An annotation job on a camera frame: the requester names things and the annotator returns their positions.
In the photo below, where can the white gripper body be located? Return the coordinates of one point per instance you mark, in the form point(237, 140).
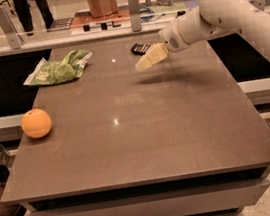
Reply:
point(170, 39)

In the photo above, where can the metal glass bracket middle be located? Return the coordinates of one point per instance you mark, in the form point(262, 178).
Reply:
point(135, 18)

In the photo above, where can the metal glass bracket left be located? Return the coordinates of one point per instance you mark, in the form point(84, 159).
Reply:
point(14, 40)

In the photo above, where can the green chip bag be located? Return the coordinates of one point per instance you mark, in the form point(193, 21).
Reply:
point(57, 72)

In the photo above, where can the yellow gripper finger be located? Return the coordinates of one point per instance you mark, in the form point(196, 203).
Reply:
point(155, 54)

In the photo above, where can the grey table drawer front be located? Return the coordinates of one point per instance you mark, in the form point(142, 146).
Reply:
point(176, 203)

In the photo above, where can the orange fruit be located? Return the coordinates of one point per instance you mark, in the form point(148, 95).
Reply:
point(36, 123)

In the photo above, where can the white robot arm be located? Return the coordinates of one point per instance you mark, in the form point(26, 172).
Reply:
point(210, 19)

